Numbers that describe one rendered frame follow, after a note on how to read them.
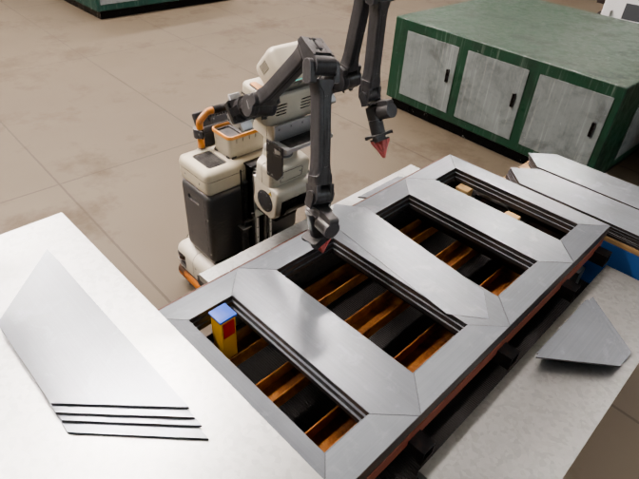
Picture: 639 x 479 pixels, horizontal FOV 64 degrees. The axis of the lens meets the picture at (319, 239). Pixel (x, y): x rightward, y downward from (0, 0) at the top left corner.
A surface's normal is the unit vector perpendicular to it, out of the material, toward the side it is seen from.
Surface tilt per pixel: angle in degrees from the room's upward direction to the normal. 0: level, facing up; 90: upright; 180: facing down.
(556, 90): 90
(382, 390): 0
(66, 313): 0
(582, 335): 0
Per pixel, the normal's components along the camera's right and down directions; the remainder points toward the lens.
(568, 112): -0.75, 0.37
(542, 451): 0.05, -0.79
